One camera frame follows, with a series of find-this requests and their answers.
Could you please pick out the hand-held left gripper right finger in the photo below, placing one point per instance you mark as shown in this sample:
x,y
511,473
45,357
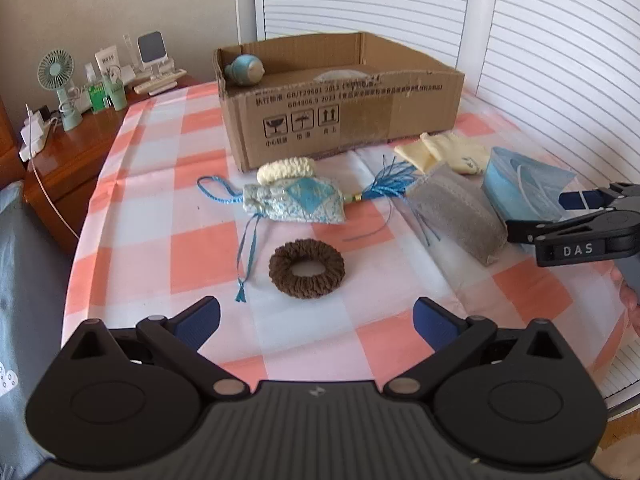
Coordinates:
x,y
434,322

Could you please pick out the white squeeze tube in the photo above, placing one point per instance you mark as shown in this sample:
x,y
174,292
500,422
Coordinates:
x,y
106,60

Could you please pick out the green bottle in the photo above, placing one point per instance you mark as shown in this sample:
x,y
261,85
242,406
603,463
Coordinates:
x,y
95,96

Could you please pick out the wooden nightstand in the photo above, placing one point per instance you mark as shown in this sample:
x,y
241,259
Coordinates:
x,y
85,160

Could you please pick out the white electric toothbrush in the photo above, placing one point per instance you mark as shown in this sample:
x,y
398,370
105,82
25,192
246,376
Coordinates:
x,y
128,49

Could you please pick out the green squeeze tube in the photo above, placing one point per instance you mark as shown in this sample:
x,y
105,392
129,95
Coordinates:
x,y
117,92

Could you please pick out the blue face mask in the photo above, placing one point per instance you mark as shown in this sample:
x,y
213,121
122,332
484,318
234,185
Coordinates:
x,y
530,180

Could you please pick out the green desk fan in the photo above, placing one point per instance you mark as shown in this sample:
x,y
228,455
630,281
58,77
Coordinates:
x,y
56,72

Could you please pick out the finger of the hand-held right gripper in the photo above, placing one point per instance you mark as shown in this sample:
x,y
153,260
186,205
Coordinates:
x,y
575,200
580,225

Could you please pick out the grey fabric pouch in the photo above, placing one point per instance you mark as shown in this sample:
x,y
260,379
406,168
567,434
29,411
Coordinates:
x,y
340,75
455,210

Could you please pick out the pink checkered tablecloth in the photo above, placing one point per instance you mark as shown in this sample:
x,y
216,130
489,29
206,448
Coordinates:
x,y
165,210

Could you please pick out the brown cardboard box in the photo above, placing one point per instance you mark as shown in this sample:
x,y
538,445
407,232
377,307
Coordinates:
x,y
350,120

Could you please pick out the blue embroidered tassel sachet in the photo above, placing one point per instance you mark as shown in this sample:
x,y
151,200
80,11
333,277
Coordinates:
x,y
300,202

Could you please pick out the white remote control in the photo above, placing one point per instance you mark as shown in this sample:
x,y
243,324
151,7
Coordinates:
x,y
160,83

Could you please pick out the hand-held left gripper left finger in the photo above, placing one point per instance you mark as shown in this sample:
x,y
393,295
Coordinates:
x,y
200,321

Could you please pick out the blue round plush toy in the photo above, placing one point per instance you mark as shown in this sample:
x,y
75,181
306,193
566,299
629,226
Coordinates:
x,y
245,69

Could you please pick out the person's right hand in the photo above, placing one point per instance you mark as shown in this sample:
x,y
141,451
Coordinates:
x,y
631,296

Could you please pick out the white phone stand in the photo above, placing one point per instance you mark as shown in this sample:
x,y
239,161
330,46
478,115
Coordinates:
x,y
151,49

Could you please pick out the brown knitted scrunchie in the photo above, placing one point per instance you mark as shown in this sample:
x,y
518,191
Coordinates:
x,y
285,275

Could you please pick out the yellow cloth pouch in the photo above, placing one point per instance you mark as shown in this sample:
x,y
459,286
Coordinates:
x,y
450,152

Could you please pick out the cream knitted scrunchie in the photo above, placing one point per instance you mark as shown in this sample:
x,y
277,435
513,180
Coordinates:
x,y
285,169

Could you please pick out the white charger block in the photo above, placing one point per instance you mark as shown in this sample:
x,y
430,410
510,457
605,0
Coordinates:
x,y
32,132

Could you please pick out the grey bedding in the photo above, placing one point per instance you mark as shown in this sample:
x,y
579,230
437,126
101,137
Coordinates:
x,y
30,320

